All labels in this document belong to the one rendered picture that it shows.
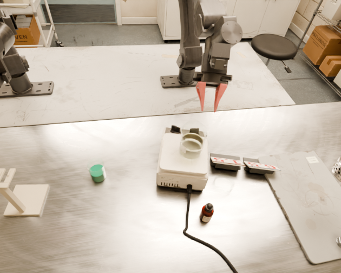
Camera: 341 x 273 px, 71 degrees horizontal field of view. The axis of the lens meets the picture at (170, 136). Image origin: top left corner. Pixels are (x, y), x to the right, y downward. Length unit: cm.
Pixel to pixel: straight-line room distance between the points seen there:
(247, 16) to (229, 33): 270
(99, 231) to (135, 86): 55
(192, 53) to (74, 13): 284
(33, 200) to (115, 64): 63
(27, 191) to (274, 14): 327
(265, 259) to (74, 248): 43
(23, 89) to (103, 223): 57
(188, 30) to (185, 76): 16
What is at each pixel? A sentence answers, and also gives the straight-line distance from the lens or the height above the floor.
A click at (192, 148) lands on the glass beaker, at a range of 56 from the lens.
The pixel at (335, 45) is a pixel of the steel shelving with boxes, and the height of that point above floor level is 36.
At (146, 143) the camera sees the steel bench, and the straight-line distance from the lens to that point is 74.
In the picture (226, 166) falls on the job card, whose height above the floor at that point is 92.
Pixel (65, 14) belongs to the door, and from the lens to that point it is 362.
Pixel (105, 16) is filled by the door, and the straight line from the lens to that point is 358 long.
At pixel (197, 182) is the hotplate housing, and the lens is 62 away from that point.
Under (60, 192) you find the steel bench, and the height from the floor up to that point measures 90.
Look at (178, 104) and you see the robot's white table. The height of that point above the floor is 90.
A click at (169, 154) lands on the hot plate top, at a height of 99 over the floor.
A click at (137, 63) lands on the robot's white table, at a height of 90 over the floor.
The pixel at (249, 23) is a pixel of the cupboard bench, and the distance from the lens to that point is 340.
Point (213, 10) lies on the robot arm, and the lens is 73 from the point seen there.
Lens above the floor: 147
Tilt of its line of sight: 49 degrees down
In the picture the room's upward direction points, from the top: 6 degrees clockwise
